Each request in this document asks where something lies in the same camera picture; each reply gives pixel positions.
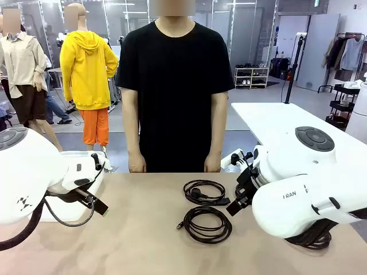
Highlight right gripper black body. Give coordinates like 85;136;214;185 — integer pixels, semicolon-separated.
236;164;261;202

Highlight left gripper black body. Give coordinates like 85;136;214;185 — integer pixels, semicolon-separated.
45;183;96;205

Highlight black power cable with plug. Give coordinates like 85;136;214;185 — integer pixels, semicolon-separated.
182;179;232;206

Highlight thin black USB cable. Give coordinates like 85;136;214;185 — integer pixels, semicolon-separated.
175;206;233;245

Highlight person's right forearm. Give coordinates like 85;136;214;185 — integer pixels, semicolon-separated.
122;114;145;157

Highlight person's left forearm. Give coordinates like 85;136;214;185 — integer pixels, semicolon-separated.
205;114;228;157

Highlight person's left hand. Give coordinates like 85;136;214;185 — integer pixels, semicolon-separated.
204;154;222;174

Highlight person's right hand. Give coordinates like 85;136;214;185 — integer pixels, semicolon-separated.
127;154;147;174

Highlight white translucent plastic bin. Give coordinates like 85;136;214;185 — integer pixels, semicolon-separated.
38;151;106;223

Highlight white table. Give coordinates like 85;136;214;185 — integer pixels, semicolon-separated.
230;101;367;152

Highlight background person in jeans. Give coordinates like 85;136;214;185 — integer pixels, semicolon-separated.
44;54;73;125

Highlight wooden shoe rack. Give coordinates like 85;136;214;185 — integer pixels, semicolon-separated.
234;62;271;89

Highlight black bags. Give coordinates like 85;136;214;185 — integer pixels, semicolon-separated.
271;56;292;81

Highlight black trolley cart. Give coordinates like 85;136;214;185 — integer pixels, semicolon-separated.
325;82;361;130

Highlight person in black t-shirt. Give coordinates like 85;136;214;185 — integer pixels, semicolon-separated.
116;0;235;174

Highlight white cylindrical appliance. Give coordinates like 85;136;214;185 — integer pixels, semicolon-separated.
345;81;367;142

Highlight mannequin in yellow hoodie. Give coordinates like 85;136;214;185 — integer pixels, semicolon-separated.
59;2;119;152

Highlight grey partition panel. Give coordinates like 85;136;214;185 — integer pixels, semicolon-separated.
296;13;341;92

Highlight mannequin in beige shirt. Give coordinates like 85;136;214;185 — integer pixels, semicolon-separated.
0;8;63;152

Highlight black clothes rack with garments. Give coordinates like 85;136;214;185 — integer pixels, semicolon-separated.
321;32;367;94

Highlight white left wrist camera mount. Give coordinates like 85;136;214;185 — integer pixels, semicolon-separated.
61;154;106;191

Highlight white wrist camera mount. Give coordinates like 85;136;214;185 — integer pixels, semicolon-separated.
61;154;106;191
220;147;255;170

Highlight thin black wrist camera cable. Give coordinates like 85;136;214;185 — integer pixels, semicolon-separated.
42;193;96;227

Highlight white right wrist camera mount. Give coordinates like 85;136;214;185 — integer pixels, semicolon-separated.
220;147;255;170

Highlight black corrugated cable hose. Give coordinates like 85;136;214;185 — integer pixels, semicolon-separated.
0;197;47;253

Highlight black camera pole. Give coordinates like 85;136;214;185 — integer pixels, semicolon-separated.
283;32;307;105

